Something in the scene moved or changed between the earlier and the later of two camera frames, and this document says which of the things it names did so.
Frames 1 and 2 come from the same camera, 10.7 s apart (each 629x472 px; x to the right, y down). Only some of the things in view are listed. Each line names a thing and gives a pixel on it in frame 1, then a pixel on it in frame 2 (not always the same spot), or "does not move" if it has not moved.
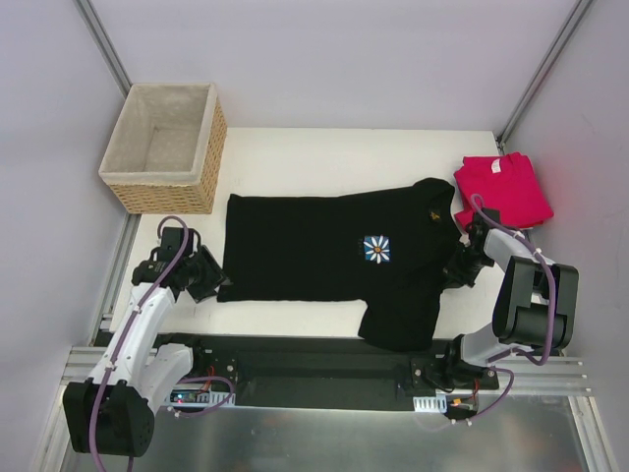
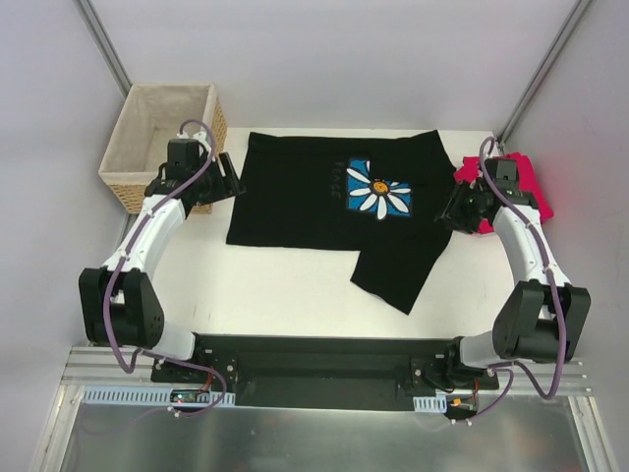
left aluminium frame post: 103,39 does not move
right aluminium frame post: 577,13 does not move
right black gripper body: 459,267 -> 453,206
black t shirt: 386,247 -> 379,196
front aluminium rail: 564,375 does not move
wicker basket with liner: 165,151 does not move
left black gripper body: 209,275 -> 228,173
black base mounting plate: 321,372 does not move
